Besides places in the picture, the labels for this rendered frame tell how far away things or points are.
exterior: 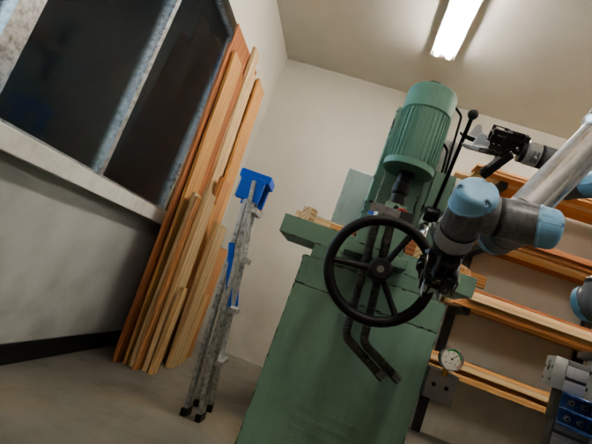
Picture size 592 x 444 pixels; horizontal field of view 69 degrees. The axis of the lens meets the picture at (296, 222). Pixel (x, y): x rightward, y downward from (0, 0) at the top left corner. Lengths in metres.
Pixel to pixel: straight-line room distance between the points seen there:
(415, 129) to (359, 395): 0.86
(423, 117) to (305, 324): 0.78
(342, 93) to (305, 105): 0.36
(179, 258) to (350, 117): 2.22
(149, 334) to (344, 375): 1.44
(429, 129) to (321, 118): 2.62
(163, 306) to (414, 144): 1.66
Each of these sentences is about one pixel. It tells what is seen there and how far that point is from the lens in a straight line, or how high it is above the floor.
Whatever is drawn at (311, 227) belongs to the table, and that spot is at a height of 0.88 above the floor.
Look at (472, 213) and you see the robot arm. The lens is 0.81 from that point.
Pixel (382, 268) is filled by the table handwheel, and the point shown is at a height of 0.81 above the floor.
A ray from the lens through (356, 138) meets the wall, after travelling 4.02.
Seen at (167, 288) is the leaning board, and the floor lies 0.45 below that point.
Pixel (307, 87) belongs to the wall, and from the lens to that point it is 4.23.
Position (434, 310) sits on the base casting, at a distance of 1.34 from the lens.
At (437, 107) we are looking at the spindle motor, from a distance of 1.58.
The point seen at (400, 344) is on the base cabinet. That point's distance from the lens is 1.33.
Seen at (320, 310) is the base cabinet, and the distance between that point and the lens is 1.31.
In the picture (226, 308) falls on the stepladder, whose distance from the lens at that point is 2.07.
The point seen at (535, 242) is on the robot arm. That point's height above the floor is 0.91.
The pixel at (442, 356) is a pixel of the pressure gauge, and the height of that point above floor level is 0.66.
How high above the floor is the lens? 0.69
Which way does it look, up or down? 8 degrees up
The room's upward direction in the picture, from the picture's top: 20 degrees clockwise
